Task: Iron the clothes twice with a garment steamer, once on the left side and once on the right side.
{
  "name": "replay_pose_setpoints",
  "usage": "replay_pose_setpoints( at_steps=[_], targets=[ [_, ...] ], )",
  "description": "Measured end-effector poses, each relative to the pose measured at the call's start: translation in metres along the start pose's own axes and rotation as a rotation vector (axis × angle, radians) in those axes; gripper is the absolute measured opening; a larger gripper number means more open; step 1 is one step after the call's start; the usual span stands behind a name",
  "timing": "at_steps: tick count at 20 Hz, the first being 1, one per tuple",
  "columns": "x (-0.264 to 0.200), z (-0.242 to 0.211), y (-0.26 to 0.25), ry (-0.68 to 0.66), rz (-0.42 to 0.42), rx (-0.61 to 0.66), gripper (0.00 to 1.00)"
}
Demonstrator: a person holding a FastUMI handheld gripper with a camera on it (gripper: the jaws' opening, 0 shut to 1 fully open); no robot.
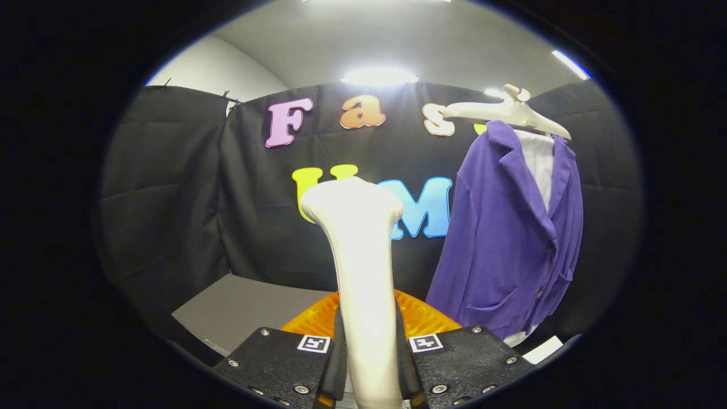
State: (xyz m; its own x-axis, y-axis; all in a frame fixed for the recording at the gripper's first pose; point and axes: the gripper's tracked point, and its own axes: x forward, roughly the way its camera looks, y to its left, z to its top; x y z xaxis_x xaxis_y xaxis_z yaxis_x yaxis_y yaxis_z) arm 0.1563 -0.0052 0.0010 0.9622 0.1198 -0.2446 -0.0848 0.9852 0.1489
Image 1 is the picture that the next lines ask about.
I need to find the purple corduroy jacket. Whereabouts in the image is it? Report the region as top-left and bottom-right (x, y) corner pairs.
(426, 120), (584, 340)

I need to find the black backdrop cloth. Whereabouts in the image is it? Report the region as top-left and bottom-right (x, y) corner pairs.
(99, 82), (642, 353)

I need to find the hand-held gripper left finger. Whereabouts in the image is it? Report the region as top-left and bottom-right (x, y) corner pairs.
(213, 291), (348, 409)

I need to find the white clothes hanger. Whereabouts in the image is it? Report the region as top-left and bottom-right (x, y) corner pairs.
(443, 84), (572, 140)

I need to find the white paper sheet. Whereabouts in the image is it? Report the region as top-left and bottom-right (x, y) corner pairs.
(523, 335), (564, 365)

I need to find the white shirt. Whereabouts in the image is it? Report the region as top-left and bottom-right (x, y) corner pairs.
(503, 130), (555, 348)

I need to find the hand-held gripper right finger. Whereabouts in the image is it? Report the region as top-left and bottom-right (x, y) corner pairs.
(395, 290), (534, 409)

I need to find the white garment steamer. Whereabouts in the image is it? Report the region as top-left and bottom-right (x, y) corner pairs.
(300, 176), (405, 409)

